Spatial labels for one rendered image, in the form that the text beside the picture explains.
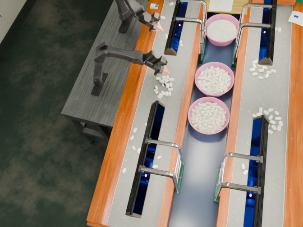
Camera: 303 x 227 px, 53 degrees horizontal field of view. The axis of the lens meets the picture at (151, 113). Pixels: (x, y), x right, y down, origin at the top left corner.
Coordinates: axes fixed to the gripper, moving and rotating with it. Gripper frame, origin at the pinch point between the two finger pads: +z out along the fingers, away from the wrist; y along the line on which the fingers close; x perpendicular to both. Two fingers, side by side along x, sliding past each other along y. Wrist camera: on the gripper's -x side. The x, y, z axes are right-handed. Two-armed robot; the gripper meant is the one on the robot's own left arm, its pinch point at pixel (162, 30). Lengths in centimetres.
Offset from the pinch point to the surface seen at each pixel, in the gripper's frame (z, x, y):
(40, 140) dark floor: -32, 134, -78
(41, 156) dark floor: -27, 130, -92
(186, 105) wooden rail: 24, -14, -55
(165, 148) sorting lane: 20, -7, -87
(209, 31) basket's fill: 30.9, -15.6, 9.6
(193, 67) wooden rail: 23.9, -13.7, -25.8
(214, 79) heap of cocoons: 38, -22, -32
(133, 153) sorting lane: 4, 6, -94
